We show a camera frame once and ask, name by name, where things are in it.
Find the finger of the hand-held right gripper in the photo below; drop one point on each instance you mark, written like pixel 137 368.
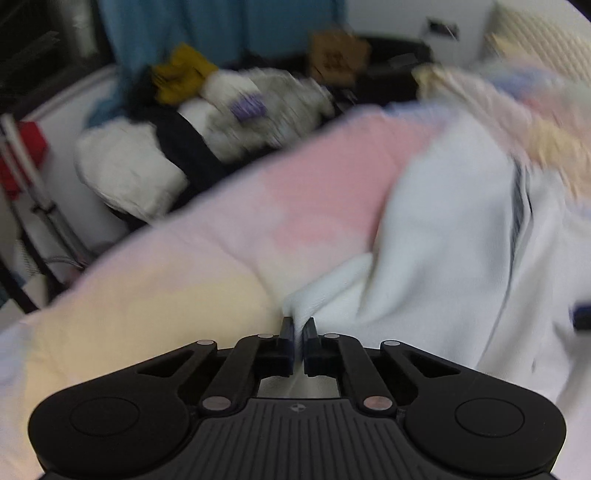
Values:
pixel 582 317

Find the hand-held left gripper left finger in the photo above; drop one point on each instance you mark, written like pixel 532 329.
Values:
pixel 287 344

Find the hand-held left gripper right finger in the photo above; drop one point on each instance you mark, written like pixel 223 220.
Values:
pixel 308 344

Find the white pants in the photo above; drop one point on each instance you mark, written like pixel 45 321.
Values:
pixel 438 258

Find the pastel bed sheet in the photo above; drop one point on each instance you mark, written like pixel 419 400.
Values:
pixel 184 258

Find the black cloth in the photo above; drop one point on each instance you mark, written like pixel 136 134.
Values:
pixel 184 147

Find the pastel duvet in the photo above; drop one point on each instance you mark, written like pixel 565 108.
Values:
pixel 508 106

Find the grey white garment purple label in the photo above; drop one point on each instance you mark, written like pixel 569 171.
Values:
pixel 268 110

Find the white crumpled garment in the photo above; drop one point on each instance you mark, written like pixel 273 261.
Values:
pixel 129 170

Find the metal drying rack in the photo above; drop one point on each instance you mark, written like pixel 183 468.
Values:
pixel 46 212

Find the cream quilted cushion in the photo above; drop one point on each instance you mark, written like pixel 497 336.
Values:
pixel 540 37

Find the brown paper bag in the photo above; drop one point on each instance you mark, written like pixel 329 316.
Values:
pixel 339 57

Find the black chair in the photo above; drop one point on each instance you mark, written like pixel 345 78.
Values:
pixel 397 69

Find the mustard yellow cloth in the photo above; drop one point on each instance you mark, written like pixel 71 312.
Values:
pixel 182 74

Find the blue curtain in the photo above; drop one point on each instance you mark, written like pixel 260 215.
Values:
pixel 221 27

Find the red cloth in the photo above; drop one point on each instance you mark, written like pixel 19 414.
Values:
pixel 21 157

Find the dark window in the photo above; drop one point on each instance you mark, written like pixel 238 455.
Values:
pixel 41 41

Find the wall socket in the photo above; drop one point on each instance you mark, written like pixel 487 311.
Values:
pixel 441 28

